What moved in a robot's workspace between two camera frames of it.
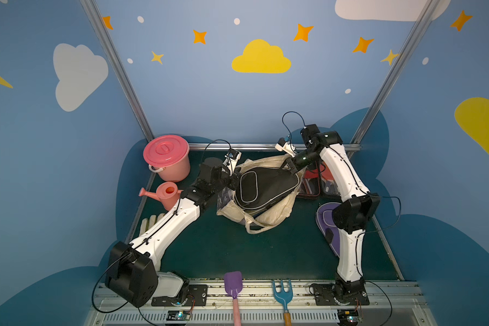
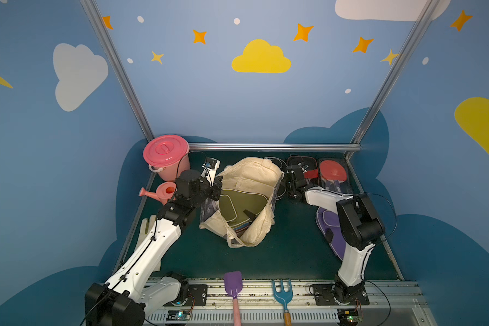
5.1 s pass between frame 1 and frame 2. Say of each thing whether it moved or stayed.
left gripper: moved
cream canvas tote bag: moved
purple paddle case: stayed
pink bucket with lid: stayed
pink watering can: stayed
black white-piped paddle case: moved
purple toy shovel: stayed
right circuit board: stayed
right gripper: moved
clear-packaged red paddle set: stayed
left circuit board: stayed
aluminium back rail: stayed
